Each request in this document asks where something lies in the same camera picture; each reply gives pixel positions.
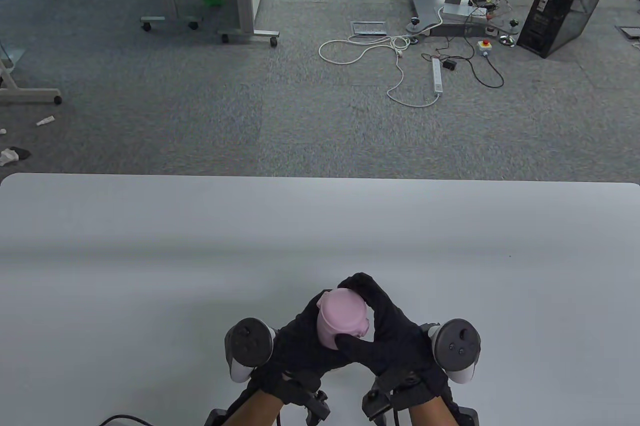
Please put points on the person's left hand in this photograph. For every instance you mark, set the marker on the person's left hand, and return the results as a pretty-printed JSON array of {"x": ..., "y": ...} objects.
[{"x": 295, "y": 351}]

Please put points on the person's right hand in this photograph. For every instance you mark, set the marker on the person's right hand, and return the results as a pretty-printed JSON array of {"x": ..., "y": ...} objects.
[{"x": 400, "y": 346}]

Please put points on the pink thermos cap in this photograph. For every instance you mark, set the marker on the pink thermos cap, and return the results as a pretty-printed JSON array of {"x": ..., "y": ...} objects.
[{"x": 344, "y": 313}]

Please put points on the person's left forearm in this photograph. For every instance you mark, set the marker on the person's left forearm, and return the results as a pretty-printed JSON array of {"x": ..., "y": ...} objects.
[{"x": 255, "y": 411}]

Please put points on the person's right forearm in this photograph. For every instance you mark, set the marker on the person's right forearm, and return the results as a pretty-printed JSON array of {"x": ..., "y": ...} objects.
[{"x": 430, "y": 413}]

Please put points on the black and white controller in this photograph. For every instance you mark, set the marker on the black and white controller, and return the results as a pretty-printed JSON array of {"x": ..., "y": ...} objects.
[
  {"x": 457, "y": 346},
  {"x": 247, "y": 341}
]

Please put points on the white power strip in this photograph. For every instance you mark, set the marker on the white power strip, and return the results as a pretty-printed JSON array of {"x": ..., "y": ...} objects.
[{"x": 437, "y": 76}]

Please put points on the black power adapter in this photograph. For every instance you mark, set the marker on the black power adapter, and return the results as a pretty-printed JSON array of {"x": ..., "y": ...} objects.
[{"x": 450, "y": 65}]

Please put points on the red emergency stop button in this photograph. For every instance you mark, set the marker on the red emergency stop button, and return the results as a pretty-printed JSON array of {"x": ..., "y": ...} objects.
[{"x": 485, "y": 46}]

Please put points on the grey floor socket box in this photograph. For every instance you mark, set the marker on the grey floor socket box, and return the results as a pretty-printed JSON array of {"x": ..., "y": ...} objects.
[{"x": 369, "y": 28}]

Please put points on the small white tube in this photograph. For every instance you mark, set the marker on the small white tube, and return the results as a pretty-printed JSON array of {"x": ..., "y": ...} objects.
[{"x": 45, "y": 121}]

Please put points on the white and black rag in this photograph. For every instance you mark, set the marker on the white and black rag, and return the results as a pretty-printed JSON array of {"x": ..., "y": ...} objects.
[{"x": 10, "y": 156}]

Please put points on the grey wheeled table leg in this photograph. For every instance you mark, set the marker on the grey wheeled table leg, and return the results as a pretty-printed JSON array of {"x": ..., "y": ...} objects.
[{"x": 30, "y": 95}]

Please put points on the black computer tower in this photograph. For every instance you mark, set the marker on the black computer tower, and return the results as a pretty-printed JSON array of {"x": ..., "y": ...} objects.
[{"x": 565, "y": 6}]

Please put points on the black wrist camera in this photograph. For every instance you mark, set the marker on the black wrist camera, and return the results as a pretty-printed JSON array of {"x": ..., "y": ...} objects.
[
  {"x": 310, "y": 398},
  {"x": 380, "y": 401}
]

